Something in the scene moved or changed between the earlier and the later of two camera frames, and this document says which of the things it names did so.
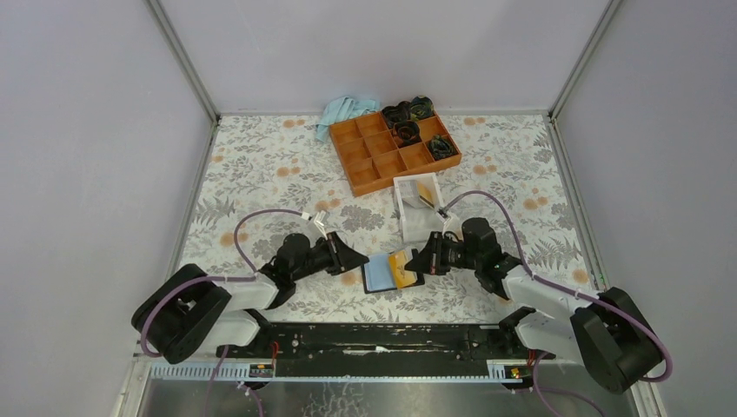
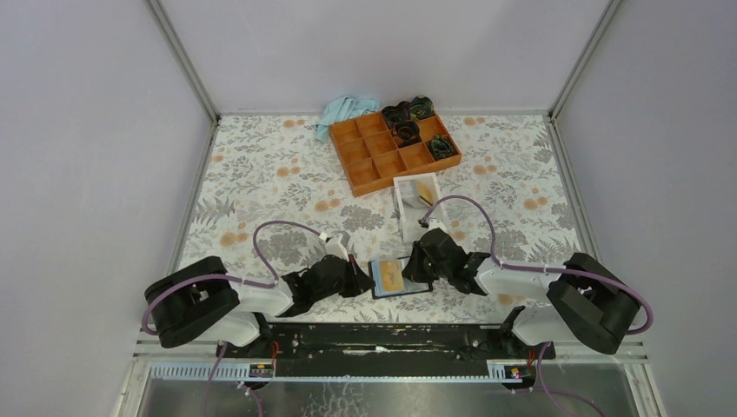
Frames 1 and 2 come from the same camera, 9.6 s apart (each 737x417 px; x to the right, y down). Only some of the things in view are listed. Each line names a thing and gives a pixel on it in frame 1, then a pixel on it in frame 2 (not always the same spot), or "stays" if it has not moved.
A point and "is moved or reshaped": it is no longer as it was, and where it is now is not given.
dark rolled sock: x=441 y=147 stays
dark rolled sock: x=406 y=132 stays
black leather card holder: x=387 y=272 is moved or reshaped
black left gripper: x=342 y=257 to x=358 y=281
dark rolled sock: x=421 y=107 stays
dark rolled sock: x=401 y=112 stays
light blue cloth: x=345 y=107 stays
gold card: x=402 y=277 is moved or reshaped
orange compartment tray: x=371 y=160 stays
